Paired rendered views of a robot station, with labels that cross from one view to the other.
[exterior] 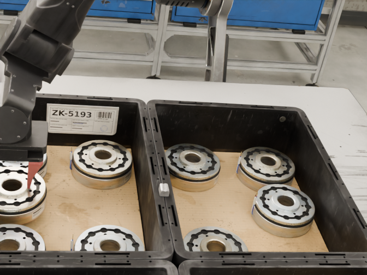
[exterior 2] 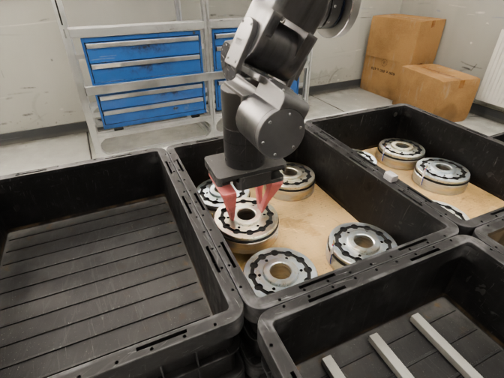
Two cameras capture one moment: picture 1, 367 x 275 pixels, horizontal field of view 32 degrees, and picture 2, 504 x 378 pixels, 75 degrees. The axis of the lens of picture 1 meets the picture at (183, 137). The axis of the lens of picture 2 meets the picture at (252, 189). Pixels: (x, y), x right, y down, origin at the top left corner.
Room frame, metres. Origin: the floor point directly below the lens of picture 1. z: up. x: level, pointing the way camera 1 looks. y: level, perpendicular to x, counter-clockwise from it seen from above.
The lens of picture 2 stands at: (0.34, 0.30, 1.20)
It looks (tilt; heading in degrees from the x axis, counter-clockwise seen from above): 34 degrees down; 350
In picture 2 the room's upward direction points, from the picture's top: straight up
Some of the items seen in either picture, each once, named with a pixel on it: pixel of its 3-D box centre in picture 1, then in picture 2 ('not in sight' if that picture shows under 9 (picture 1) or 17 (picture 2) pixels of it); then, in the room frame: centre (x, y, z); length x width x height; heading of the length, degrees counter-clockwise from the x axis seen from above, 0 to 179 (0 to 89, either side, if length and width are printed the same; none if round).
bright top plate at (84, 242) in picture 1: (109, 249); (362, 244); (0.68, 0.08, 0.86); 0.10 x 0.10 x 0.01
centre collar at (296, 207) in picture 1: (285, 201); (442, 168); (0.86, -0.19, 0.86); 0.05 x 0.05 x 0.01
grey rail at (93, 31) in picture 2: not in sight; (204, 24); (2.77, 0.20, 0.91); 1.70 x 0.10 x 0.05; 106
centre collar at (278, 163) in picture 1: (267, 161); (402, 146); (0.97, -0.16, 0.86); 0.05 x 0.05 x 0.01
